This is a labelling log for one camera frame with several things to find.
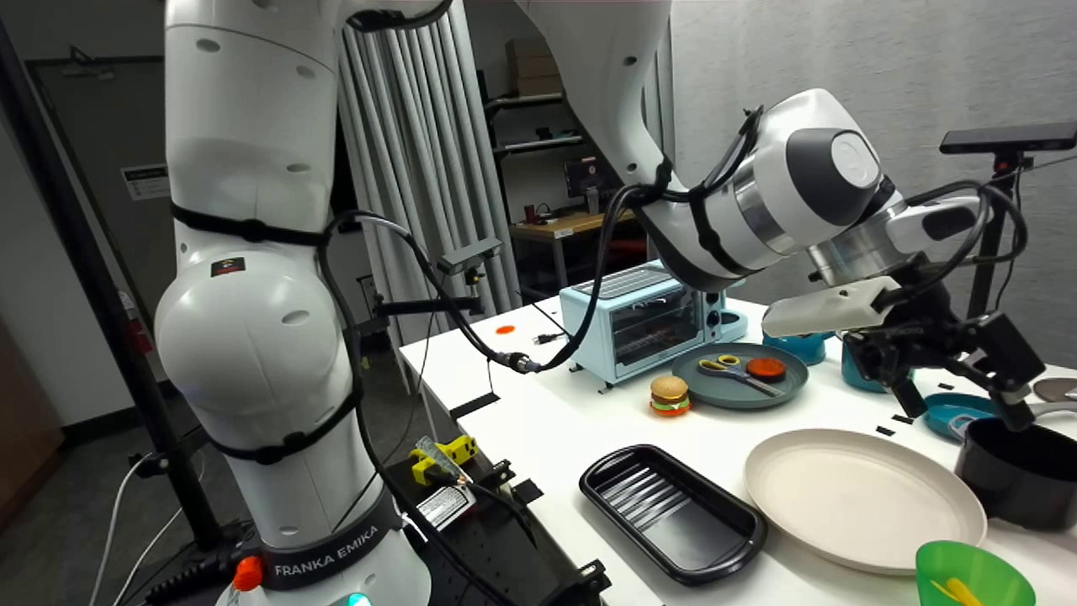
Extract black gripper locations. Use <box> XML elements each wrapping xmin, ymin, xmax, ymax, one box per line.
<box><xmin>844</xmin><ymin>303</ymin><xmax>1052</xmax><ymax>437</ymax></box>

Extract green plastic cup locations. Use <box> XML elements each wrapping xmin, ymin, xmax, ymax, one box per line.
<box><xmin>913</xmin><ymin>537</ymin><xmax>1042</xmax><ymax>606</ymax></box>

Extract blue small bowl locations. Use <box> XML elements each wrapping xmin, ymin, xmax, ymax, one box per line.
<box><xmin>920</xmin><ymin>389</ymin><xmax>1011</xmax><ymax>443</ymax></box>

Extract black toy pot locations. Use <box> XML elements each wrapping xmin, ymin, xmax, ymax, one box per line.
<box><xmin>953</xmin><ymin>413</ymin><xmax>1077</xmax><ymax>534</ymax></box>

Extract teal toy kettle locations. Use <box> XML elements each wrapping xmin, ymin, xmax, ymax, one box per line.
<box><xmin>780</xmin><ymin>329</ymin><xmax>842</xmax><ymax>368</ymax></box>

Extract beige round plate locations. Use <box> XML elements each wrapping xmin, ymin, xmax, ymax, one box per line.
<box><xmin>740</xmin><ymin>422</ymin><xmax>990</xmax><ymax>578</ymax></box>

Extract red toy tomato slice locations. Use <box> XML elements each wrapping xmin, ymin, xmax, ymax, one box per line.
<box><xmin>743</xmin><ymin>352</ymin><xmax>791</xmax><ymax>385</ymax></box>

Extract dark grey round plate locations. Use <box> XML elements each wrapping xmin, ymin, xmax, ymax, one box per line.
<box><xmin>669</xmin><ymin>339</ymin><xmax>811</xmax><ymax>413</ymax></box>

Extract small grey toy utensil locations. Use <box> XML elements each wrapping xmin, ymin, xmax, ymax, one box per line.
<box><xmin>698</xmin><ymin>350</ymin><xmax>785</xmax><ymax>400</ymax></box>

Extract toy burger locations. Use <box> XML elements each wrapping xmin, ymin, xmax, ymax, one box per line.
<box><xmin>647</xmin><ymin>369</ymin><xmax>698</xmax><ymax>422</ymax></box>

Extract light blue toy oven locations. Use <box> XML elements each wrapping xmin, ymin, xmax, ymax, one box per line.
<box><xmin>556</xmin><ymin>259</ymin><xmax>753</xmax><ymax>389</ymax></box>

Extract black rectangular tray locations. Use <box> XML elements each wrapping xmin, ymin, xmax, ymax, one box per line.
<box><xmin>577</xmin><ymin>441</ymin><xmax>770</xmax><ymax>588</ymax></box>

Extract grey backdrop curtain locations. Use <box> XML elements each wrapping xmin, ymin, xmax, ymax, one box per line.
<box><xmin>669</xmin><ymin>0</ymin><xmax>1077</xmax><ymax>372</ymax></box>

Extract wooden background table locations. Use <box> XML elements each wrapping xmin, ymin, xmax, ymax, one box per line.
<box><xmin>513</xmin><ymin>203</ymin><xmax>632</xmax><ymax>295</ymax></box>

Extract dark metal shelf rack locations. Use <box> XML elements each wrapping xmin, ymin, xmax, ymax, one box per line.
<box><xmin>483</xmin><ymin>42</ymin><xmax>615</xmax><ymax>229</ymax></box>

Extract black tape patch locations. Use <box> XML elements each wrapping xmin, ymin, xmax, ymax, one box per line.
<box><xmin>448</xmin><ymin>386</ymin><xmax>502</xmax><ymax>422</ymax></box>

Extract yellow clamp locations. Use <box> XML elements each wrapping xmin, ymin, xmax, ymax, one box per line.
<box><xmin>408</xmin><ymin>433</ymin><xmax>485</xmax><ymax>488</ymax></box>

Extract black clamp bar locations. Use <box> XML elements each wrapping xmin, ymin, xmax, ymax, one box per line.
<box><xmin>375</xmin><ymin>292</ymin><xmax>493</xmax><ymax>324</ymax></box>

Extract white ribbed panel stack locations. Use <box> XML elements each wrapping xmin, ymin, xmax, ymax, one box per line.
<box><xmin>335</xmin><ymin>0</ymin><xmax>524</xmax><ymax>339</ymax></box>

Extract white bottle orange cap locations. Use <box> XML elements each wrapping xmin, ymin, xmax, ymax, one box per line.
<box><xmin>216</xmin><ymin>553</ymin><xmax>273</xmax><ymax>606</ymax></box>

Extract white paper sign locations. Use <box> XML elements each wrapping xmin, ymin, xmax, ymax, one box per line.
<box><xmin>119</xmin><ymin>164</ymin><xmax>173</xmax><ymax>203</ymax></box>

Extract grey door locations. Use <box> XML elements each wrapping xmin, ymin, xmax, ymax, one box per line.
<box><xmin>29</xmin><ymin>55</ymin><xmax>173</xmax><ymax>284</ymax></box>

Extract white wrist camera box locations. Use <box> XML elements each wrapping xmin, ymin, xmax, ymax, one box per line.
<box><xmin>761</xmin><ymin>276</ymin><xmax>907</xmax><ymax>344</ymax></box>

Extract black camera tripod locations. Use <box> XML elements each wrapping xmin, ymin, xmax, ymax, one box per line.
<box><xmin>964</xmin><ymin>147</ymin><xmax>1035</xmax><ymax>329</ymax></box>

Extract black camera bar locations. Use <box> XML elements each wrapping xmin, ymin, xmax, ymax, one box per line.
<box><xmin>940</xmin><ymin>116</ymin><xmax>1077</xmax><ymax>158</ymax></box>

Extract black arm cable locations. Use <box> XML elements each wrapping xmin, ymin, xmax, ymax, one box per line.
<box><xmin>325</xmin><ymin>103</ymin><xmax>1030</xmax><ymax>380</ymax></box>

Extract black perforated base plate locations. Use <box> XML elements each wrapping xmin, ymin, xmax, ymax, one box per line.
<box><xmin>369</xmin><ymin>424</ymin><xmax>615</xmax><ymax>606</ymax></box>

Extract silver metal bracket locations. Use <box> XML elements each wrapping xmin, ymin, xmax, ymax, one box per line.
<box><xmin>402</xmin><ymin>482</ymin><xmax>474</xmax><ymax>544</ymax></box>

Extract white floor cable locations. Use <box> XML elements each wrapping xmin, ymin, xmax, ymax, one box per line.
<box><xmin>87</xmin><ymin>449</ymin><xmax>188</xmax><ymax>606</ymax></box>

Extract black stand post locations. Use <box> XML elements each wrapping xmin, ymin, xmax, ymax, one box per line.
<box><xmin>0</xmin><ymin>21</ymin><xmax>229</xmax><ymax>553</ymax></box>

